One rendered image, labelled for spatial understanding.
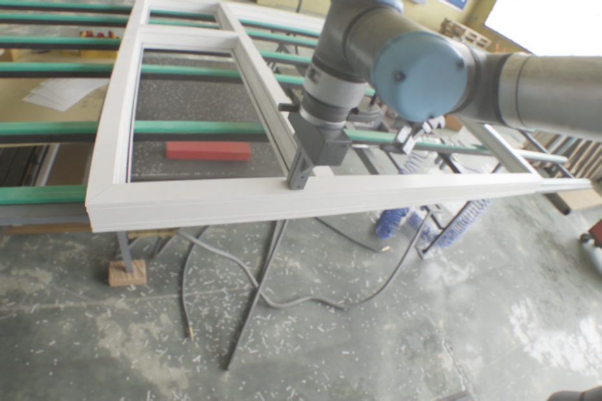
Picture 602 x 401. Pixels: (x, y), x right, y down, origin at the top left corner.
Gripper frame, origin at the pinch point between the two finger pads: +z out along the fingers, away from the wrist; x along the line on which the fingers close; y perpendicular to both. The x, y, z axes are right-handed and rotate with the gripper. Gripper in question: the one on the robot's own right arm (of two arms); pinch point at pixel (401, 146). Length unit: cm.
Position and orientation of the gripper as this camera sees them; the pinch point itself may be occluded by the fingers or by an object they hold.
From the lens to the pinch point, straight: 90.7
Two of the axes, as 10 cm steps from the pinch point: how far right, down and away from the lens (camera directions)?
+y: -7.0, -5.6, -4.5
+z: -5.6, 8.2, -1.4
